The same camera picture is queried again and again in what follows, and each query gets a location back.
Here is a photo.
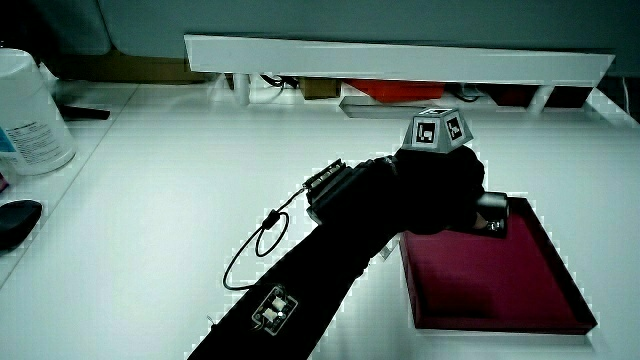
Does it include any person's right hand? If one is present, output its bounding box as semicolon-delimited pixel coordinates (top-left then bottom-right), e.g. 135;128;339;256
357;106;487;237

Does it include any dark red square plate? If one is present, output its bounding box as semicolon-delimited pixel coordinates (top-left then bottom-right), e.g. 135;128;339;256
398;196;599;336

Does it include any person's right forearm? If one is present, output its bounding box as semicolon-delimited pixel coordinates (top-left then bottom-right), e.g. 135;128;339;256
187;158;407;360

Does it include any orange box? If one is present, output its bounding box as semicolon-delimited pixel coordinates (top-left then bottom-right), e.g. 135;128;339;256
343;78;447;104

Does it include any white desk shelf riser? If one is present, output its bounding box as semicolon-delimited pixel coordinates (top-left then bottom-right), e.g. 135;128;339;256
183;33;616;117

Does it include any small cardboard box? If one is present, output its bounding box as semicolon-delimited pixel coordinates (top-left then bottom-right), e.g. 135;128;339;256
298;76;343;101

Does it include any small circuit board patch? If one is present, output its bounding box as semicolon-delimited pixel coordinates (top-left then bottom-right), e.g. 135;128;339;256
250;284;300;336

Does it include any brown cardboard panel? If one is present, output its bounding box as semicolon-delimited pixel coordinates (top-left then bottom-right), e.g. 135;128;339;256
48;48;212;85

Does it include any white wipes canister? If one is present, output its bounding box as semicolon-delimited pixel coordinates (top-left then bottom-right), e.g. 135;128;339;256
0;47;78;177

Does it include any black computer mouse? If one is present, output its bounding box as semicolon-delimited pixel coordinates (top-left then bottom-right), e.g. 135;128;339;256
0;199;44;252

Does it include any thin black cable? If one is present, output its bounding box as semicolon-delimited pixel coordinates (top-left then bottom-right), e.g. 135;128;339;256
221;186;308;292

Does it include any black power cable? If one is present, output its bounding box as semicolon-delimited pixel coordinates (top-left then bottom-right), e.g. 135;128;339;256
258;73;301;91

